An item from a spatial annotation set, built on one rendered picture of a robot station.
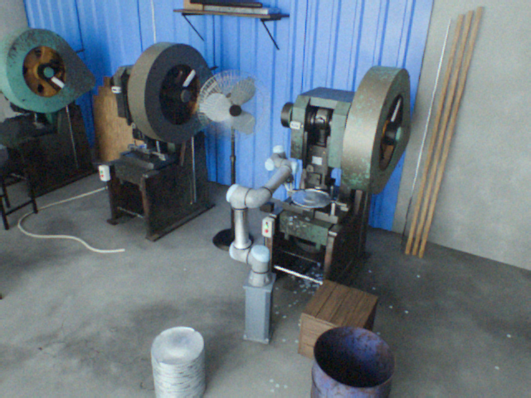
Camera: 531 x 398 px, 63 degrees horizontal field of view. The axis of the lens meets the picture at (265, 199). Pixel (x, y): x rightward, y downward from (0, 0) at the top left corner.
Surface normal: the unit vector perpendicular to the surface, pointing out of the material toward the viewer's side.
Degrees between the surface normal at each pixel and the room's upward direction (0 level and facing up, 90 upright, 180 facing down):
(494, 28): 90
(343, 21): 90
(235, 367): 0
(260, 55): 90
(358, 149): 92
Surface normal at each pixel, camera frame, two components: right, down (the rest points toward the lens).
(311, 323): -0.48, 0.37
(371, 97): -0.35, -0.36
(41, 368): 0.03, -0.90
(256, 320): -0.21, 0.42
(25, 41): 0.89, 0.22
